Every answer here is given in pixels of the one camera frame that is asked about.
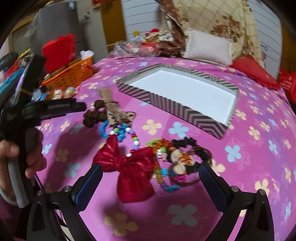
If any brown leopard bow scrunchie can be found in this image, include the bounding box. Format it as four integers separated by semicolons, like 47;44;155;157
83;87;137;128

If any red satin bow clip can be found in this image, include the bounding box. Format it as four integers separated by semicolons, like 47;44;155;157
93;136;155;203

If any small turquoise pink bead bracelet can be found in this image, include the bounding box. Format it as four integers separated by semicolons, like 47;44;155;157
160;169;187;193

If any blue bead bracelet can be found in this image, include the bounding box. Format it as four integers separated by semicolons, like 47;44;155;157
99;120;129;142

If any multicolour round bead bracelet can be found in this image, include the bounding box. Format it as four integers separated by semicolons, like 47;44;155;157
109;124;141;158

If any black scrunchie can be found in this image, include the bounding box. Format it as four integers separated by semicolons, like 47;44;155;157
169;137;212;175

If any person's left hand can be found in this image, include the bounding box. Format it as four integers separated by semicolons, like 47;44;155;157
1;128;47;201

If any wrapped decorated egg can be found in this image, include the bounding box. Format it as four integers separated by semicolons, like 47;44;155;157
53;89;64;98
63;86;76;98

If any orange plastic basket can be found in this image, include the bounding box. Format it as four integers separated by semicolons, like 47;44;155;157
40;56;94;90

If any red paper gift bag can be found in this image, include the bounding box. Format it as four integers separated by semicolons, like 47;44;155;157
42;34;76;74

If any white tissue in basket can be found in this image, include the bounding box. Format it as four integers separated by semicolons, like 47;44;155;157
80;50;94;60

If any grey refrigerator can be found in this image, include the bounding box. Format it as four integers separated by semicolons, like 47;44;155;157
25;1;84;55

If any pink flowered bedspread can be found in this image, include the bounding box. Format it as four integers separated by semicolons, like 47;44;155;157
38;58;295;240

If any clear plastic bag of items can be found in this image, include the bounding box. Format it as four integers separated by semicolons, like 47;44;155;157
108;36;161;58

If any striped shallow cardboard box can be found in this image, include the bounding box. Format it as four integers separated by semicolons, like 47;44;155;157
116;63;239;140

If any red shopping bag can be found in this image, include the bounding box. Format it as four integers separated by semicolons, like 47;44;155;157
279;69;296;103

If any santa plush toy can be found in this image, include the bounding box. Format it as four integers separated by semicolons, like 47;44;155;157
144;28;162;43

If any red cushion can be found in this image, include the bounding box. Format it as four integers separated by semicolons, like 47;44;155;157
230;57;280;90

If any grey white pillow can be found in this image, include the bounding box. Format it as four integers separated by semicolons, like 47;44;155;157
182;28;234;66

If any floral beige quilt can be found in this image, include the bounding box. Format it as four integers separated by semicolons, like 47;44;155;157
158;0;264;66

